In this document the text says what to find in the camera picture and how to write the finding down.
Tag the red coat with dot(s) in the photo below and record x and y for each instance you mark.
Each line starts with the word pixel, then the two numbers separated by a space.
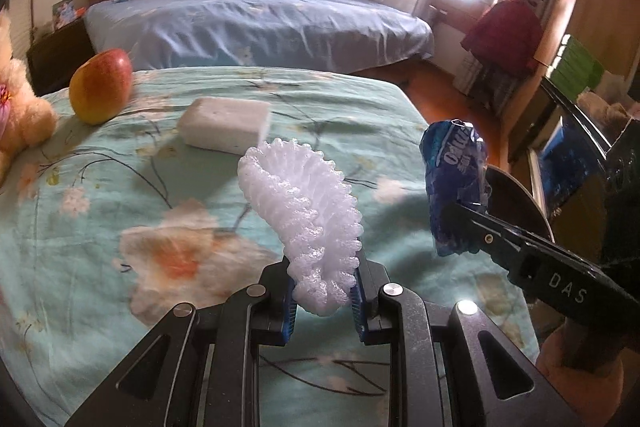
pixel 505 32

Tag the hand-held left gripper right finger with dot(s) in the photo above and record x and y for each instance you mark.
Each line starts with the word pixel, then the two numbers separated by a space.
pixel 359 317

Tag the photo frame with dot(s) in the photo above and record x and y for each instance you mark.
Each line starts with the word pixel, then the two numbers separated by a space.
pixel 63 13

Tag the black chair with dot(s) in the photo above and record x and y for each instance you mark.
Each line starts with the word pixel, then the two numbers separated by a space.
pixel 520 202

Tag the metal drying rack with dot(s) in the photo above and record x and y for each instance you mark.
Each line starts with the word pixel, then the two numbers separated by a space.
pixel 487 84

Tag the person's right hand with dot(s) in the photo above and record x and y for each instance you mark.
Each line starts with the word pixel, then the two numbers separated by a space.
pixel 575 362

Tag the white foam block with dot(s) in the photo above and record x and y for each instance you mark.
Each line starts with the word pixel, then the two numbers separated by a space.
pixel 225 127

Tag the cream teddy bear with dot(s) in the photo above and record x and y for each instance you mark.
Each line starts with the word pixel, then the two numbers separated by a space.
pixel 20 117

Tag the white foam fruit net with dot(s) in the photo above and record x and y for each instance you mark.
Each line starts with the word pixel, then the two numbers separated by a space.
pixel 310 217

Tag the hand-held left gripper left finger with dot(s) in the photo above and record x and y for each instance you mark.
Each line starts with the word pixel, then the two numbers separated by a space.
pixel 290 322

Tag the red apple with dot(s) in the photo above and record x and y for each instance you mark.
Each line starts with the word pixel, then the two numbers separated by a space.
pixel 100 87

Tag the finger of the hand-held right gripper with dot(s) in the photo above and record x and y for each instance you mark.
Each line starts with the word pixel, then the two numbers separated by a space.
pixel 492 239

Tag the dark wooden nightstand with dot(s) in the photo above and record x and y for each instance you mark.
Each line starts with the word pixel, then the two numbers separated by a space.
pixel 55 57

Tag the teal floral blanket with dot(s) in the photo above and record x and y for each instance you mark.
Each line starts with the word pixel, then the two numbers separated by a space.
pixel 100 207

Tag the blue snack wrapper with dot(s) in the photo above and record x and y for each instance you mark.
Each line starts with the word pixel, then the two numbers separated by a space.
pixel 450 177

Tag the bed with blue sheet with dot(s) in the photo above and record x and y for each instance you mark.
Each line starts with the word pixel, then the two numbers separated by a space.
pixel 250 27

